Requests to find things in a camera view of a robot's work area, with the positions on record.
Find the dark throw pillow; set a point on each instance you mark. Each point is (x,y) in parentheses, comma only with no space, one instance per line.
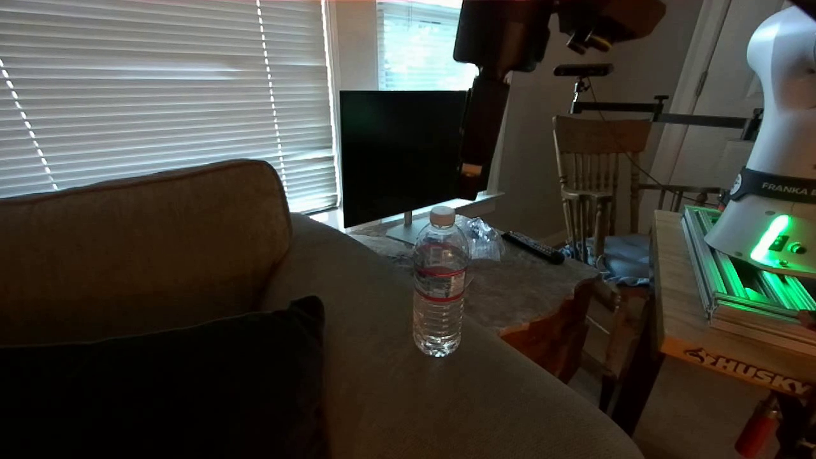
(236,389)

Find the stone top side table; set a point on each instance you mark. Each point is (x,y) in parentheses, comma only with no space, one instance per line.
(540,310)

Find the clear plastic bag with items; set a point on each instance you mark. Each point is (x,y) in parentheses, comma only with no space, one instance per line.
(482,237)

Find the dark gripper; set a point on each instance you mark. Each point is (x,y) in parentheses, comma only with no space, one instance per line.
(500,37)

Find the beige fabric couch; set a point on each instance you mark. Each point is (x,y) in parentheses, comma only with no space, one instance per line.
(197,246)

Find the clear plastic water bottle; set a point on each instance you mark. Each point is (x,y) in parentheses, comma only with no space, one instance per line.
(439,283)

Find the white window blinds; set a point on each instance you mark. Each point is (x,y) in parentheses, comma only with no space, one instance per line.
(95,91)

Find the wooden chair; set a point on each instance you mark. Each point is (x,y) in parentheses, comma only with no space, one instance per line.
(602,183)

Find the red tool handle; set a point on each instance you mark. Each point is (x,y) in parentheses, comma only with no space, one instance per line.
(758,429)

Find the black remote control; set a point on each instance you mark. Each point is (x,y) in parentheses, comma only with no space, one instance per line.
(553,258)

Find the black flat monitor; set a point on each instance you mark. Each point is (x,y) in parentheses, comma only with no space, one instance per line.
(402,151)

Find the black camera on stand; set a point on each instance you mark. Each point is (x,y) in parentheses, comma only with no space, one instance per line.
(582,78)

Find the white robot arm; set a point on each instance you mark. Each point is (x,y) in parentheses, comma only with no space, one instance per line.
(772,209)

